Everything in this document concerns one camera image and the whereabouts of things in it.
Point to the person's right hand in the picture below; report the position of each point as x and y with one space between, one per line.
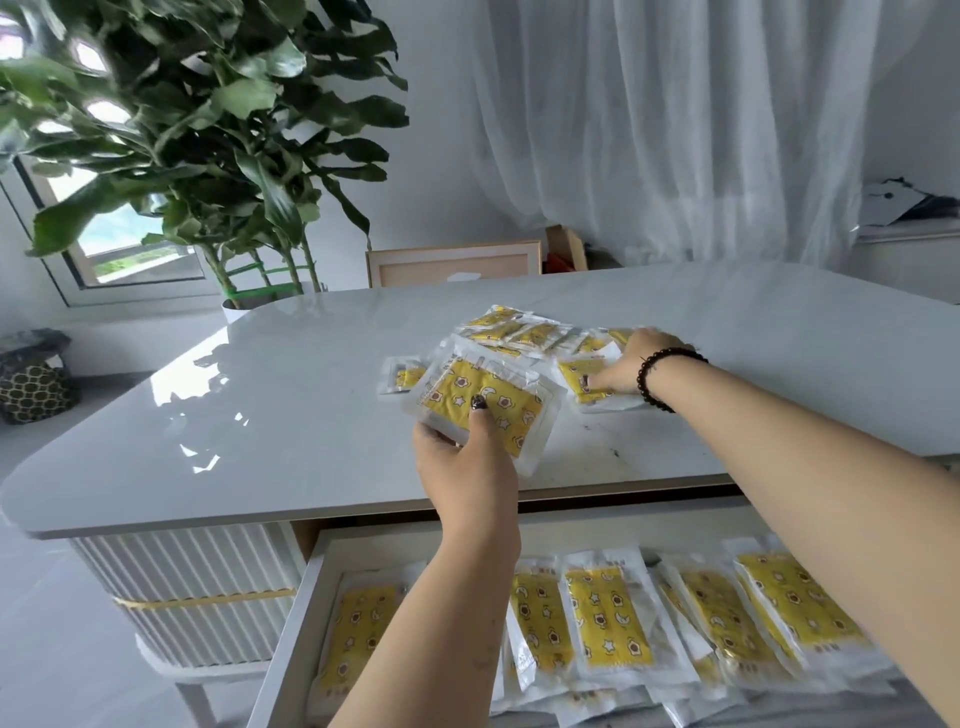
637 364

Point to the person's left hand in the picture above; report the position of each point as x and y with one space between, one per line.
469 480

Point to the person's left thumb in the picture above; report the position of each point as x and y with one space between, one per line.
480 420

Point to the person's right thumb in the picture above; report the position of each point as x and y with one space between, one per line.
604 382

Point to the yellow star-print mask packet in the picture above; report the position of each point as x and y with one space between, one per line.
495 409

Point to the person's left forearm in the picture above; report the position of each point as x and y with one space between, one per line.
427 637

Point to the person's right forearm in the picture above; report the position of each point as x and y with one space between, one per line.
810 480

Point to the pile of yellow patterned packets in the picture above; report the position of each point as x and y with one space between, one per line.
525 334

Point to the cardboard box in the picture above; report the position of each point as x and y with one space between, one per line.
566 244

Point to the row of yellow patterned packets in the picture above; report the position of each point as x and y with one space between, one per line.
615 622

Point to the white sheer curtain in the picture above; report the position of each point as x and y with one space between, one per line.
675 127

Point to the white plant pot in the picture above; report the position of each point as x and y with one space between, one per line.
236 309

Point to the white drawer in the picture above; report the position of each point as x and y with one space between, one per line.
300 637

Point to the white ribbed table base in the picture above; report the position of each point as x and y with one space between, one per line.
202 585

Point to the white cabinet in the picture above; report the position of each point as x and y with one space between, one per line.
907 262

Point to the yellow band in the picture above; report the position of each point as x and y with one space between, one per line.
195 598

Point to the black and white cloth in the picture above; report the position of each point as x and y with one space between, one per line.
911 202

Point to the window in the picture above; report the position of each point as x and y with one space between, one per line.
127 255

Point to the large green leafy plant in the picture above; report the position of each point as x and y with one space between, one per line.
202 112

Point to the honeycomb patterned basket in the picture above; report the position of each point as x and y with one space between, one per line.
34 382

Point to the wooden picture frame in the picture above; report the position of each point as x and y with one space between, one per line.
450 266

